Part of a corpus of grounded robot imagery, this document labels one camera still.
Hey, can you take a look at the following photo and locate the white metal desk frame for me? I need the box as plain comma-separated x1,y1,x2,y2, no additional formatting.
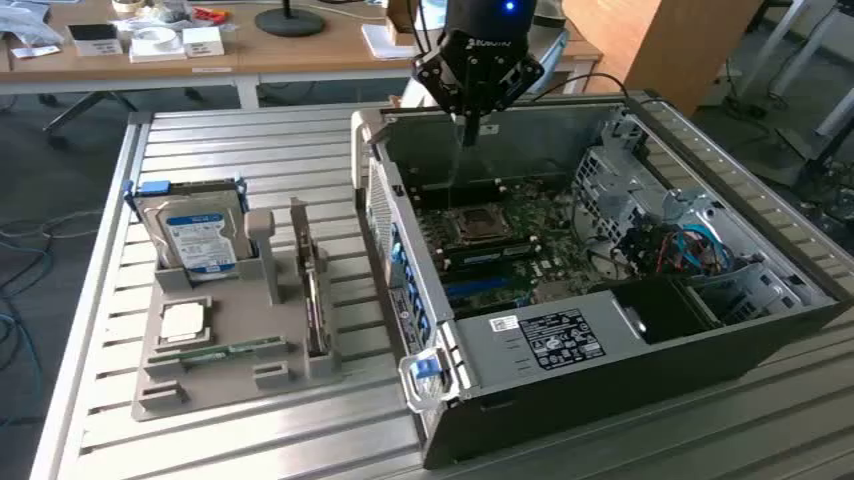
726,0,854,136

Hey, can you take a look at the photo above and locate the dark ram stick with label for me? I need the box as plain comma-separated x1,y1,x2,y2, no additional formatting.
459,243,533,266

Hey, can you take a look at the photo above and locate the wooden desk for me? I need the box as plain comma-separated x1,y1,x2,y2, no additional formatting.
0,0,602,109

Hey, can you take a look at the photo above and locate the silver cpu chip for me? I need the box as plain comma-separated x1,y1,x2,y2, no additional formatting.
162,302,207,344

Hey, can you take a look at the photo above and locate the clear plastic bag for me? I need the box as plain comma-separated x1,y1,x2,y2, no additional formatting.
0,10,66,49

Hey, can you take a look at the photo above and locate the metal cpu socket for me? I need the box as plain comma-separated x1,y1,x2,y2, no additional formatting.
453,205,513,246

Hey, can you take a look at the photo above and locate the brown wooden cabinet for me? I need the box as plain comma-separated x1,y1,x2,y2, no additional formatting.
563,0,766,116

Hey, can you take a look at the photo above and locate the black cable behind case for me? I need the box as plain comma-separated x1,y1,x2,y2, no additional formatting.
533,72,635,101

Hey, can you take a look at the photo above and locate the white box with tape roll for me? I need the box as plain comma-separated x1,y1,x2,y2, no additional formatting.
128,27,188,64

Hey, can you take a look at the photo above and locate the green ram stick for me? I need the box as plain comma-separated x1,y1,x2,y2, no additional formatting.
147,337,289,364

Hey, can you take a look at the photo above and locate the small white box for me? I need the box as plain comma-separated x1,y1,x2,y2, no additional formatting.
180,25,226,59

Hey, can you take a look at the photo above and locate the white flat box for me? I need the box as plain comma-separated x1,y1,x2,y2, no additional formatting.
362,22,419,60

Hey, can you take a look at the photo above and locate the silver power supply unit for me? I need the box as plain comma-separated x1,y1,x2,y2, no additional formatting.
453,292,649,391

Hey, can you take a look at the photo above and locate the hard disk with blue caddy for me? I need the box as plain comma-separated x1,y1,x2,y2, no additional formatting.
123,175,250,281

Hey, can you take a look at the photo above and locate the grey plastic parts rack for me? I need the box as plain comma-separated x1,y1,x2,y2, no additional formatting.
131,207,346,424

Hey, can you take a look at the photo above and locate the white box with black top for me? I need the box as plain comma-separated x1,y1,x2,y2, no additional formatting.
66,23,123,57

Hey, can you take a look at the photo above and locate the black round lamp base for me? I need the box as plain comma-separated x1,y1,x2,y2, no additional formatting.
254,0,327,39

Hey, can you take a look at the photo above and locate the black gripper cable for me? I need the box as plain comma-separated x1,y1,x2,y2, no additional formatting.
411,0,434,57

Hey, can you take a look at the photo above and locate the green motherboard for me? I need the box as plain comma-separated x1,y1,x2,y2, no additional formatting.
417,179,602,319

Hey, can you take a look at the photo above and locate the blue sata wire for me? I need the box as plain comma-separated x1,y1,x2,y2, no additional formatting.
666,224,733,276

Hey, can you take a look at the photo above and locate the green nvidia graphics card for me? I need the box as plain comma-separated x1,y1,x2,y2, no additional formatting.
289,196,335,360

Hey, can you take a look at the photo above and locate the black open pc case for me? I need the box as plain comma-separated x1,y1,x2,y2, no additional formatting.
351,97,841,471

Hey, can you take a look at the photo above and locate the silver metal disk bay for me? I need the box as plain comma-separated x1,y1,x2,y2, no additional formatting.
571,117,736,281

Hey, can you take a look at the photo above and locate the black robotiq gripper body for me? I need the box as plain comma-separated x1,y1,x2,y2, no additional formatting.
437,0,538,76

